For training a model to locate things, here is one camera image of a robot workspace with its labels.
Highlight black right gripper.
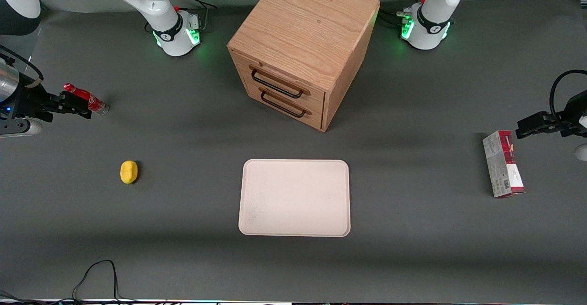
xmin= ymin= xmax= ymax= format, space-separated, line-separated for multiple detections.
xmin=0 ymin=85 xmax=93 ymax=123

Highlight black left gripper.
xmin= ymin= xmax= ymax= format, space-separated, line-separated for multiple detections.
xmin=515 ymin=92 xmax=587 ymax=139

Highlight red cola can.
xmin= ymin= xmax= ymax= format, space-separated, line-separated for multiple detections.
xmin=63 ymin=83 xmax=110 ymax=116

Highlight cream rectangular tray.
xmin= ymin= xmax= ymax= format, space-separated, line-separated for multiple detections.
xmin=238 ymin=159 xmax=351 ymax=238

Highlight red and grey carton box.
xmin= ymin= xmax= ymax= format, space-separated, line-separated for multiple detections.
xmin=482 ymin=130 xmax=526 ymax=199

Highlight yellow lemon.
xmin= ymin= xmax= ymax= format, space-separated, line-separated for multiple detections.
xmin=120 ymin=160 xmax=138 ymax=185

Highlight wooden drawer cabinet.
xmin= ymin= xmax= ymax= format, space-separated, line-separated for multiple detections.
xmin=227 ymin=0 xmax=381 ymax=133

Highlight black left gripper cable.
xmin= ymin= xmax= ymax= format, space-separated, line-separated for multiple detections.
xmin=549 ymin=69 xmax=587 ymax=123

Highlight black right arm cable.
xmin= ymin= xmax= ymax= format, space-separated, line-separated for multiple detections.
xmin=0 ymin=45 xmax=44 ymax=89

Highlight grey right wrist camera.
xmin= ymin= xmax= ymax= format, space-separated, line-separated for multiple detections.
xmin=0 ymin=119 xmax=43 ymax=138

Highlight black right base cables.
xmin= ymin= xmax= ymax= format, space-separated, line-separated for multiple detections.
xmin=172 ymin=0 xmax=218 ymax=33

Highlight black base cables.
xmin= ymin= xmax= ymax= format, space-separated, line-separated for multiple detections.
xmin=378 ymin=0 xmax=430 ymax=28
xmin=172 ymin=0 xmax=218 ymax=33

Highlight black cable at table edge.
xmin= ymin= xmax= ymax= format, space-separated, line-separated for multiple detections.
xmin=0 ymin=260 xmax=152 ymax=305

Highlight black left base cables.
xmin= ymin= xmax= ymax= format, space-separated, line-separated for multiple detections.
xmin=378 ymin=0 xmax=430 ymax=28

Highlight black drawer handle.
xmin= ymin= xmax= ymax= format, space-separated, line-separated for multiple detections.
xmin=250 ymin=67 xmax=305 ymax=99
xmin=260 ymin=89 xmax=307 ymax=118

